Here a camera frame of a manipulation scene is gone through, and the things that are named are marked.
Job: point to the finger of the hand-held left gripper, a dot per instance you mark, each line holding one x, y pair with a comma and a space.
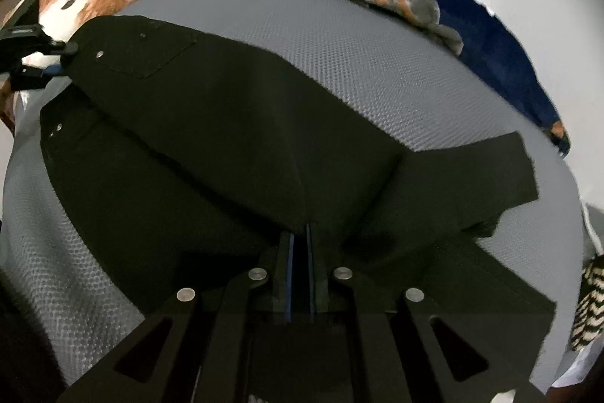
28, 39
30, 77

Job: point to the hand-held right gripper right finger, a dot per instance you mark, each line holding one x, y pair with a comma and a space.
311, 275

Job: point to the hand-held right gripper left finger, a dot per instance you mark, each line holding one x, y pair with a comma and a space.
286, 275

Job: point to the black pants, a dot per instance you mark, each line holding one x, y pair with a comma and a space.
212, 124

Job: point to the brown patterned cloth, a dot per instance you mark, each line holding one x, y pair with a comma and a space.
7, 105

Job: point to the grey textured mattress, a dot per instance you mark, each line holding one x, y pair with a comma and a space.
339, 72

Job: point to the black and cream zigzag cloth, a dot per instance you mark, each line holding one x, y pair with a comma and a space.
590, 304

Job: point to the grey cloth with white edge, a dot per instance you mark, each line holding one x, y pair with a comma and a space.
595, 228

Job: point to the blue floral blanket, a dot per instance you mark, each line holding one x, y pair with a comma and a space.
481, 34

